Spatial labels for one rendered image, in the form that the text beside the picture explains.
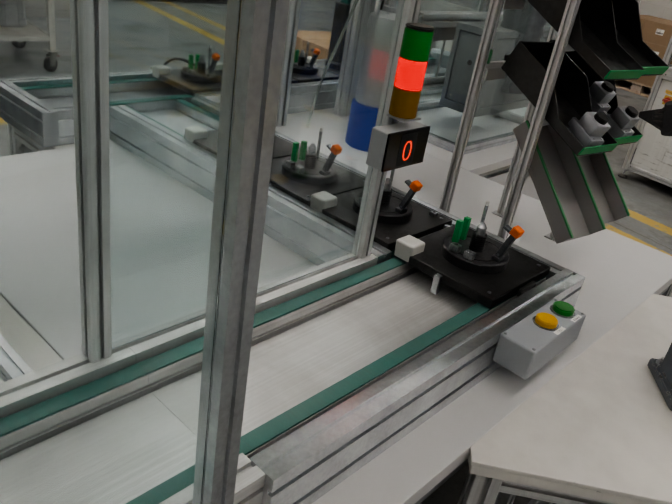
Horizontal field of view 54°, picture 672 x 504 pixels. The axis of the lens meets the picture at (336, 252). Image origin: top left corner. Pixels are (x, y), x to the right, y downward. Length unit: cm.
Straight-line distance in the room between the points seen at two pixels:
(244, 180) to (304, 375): 60
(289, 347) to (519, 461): 40
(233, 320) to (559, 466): 70
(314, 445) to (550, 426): 47
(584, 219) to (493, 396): 59
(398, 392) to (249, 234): 52
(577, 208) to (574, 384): 48
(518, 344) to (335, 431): 41
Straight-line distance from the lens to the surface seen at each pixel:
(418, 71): 116
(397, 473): 101
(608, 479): 115
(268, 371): 105
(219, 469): 66
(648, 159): 573
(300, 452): 86
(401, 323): 122
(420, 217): 153
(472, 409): 116
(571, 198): 163
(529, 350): 117
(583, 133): 150
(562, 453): 115
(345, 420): 92
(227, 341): 56
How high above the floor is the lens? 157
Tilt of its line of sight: 27 degrees down
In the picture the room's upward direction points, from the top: 10 degrees clockwise
